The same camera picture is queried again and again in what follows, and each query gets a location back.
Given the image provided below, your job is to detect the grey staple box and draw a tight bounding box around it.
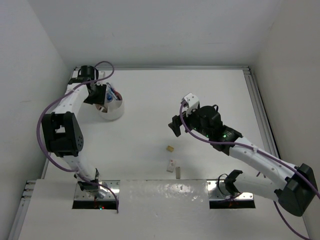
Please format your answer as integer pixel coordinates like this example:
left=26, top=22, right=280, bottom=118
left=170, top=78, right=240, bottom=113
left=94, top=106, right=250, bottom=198
left=175, top=167, right=181, bottom=179

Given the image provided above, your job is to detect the yellow eraser block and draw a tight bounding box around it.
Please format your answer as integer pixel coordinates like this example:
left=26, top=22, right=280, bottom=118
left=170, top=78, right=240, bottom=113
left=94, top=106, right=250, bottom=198
left=166, top=145, right=174, bottom=153

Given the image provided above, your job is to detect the pink stapler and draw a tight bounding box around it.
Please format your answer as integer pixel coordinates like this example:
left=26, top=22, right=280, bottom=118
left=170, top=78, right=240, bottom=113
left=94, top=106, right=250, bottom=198
left=95, top=104, right=108, bottom=113

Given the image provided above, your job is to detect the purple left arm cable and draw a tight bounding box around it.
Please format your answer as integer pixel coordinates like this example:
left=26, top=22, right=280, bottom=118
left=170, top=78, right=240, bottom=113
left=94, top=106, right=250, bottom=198
left=36, top=61, right=120, bottom=213

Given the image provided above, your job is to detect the red pen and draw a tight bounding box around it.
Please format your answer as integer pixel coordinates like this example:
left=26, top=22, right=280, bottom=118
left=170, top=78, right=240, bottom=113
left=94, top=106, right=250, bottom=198
left=109, top=83, right=122, bottom=101

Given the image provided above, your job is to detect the metal base plate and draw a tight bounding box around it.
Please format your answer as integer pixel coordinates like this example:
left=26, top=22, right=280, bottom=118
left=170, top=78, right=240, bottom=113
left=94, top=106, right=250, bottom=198
left=206, top=178, right=254, bottom=202
left=74, top=180, right=120, bottom=201

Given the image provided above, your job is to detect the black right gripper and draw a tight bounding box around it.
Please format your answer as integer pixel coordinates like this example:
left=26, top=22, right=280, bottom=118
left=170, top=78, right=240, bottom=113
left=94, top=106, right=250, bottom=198
left=168, top=105, right=212, bottom=139

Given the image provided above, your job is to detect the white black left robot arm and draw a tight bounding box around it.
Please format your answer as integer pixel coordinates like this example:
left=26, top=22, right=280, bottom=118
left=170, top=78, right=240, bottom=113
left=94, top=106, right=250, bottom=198
left=41, top=65, right=108, bottom=199

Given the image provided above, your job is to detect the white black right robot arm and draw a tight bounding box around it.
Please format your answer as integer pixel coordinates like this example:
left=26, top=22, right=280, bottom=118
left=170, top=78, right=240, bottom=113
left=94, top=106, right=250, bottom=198
left=168, top=105, right=318, bottom=217

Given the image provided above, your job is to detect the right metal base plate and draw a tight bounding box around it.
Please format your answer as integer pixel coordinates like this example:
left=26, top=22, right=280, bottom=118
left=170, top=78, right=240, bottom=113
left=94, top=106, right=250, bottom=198
left=206, top=178, right=254, bottom=202

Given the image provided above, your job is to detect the clear blue gel pen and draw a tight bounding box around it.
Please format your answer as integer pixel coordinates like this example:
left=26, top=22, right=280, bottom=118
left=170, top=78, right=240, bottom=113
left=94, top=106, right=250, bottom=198
left=105, top=93, right=113, bottom=103

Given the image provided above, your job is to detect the blue ballpoint pen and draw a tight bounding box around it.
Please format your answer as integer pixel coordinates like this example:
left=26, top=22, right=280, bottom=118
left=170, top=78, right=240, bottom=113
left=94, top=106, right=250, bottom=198
left=106, top=82, right=117, bottom=98

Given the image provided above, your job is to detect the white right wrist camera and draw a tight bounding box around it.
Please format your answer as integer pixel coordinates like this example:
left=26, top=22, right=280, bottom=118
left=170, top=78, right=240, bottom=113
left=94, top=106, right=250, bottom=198
left=181, top=92, right=200, bottom=117

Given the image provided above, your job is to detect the white round desk organizer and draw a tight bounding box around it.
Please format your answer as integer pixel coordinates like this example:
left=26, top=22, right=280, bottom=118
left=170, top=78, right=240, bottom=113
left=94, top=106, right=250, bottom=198
left=96, top=87, right=125, bottom=121

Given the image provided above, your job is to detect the white correction tape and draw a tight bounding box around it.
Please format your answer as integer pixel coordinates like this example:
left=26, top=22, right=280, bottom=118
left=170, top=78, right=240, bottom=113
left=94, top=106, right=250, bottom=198
left=166, top=159, right=176, bottom=173

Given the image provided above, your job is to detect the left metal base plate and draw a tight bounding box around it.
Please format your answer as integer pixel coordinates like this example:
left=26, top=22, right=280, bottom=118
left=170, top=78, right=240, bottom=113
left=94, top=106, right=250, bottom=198
left=74, top=180, right=120, bottom=201

